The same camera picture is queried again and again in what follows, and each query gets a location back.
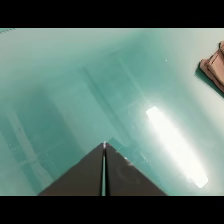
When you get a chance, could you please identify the brown garment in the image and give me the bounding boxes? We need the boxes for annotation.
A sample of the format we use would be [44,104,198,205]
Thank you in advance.
[198,40,224,93]

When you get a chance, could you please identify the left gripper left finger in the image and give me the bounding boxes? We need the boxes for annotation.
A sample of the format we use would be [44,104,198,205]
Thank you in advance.
[38,142,105,197]

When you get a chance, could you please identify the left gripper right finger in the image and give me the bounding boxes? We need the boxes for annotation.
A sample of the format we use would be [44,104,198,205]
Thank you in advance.
[104,141,168,197]

